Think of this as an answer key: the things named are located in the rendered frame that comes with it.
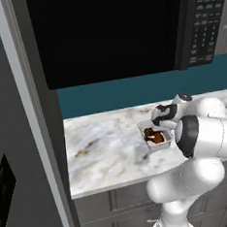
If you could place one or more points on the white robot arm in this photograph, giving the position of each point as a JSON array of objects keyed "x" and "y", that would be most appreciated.
[{"x": 198, "y": 137}]

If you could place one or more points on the clear tupperware with brown food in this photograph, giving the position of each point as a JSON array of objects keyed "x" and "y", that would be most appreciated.
[{"x": 156, "y": 137}]

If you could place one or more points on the grey fridge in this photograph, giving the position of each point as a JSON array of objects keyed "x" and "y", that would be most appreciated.
[{"x": 19, "y": 127}]

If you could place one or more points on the black microwave oven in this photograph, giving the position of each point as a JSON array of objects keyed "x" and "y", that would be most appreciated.
[{"x": 111, "y": 31}]

